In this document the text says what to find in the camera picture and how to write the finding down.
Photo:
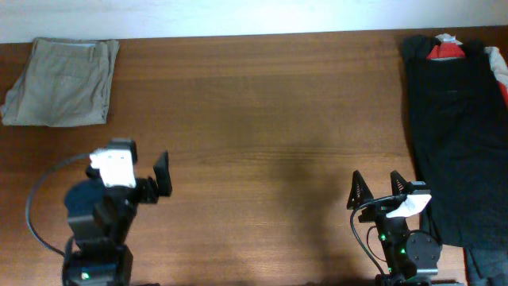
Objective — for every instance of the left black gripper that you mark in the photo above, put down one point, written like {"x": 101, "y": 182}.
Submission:
{"x": 149, "y": 188}

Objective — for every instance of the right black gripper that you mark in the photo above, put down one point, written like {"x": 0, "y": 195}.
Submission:
{"x": 365, "y": 194}

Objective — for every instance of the khaki shorts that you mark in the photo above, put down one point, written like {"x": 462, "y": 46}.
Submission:
{"x": 65, "y": 83}

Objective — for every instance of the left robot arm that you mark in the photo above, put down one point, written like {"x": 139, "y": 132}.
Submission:
{"x": 100, "y": 216}

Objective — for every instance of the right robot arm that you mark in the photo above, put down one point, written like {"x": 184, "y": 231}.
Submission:
{"x": 411, "y": 255}

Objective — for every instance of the black garment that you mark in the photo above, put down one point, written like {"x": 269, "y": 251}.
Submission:
{"x": 458, "y": 125}

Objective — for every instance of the blue jeans garment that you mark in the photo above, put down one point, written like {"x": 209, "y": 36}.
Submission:
{"x": 486, "y": 267}

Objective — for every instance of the red and white garment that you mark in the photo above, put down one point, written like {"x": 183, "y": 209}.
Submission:
{"x": 450, "y": 48}

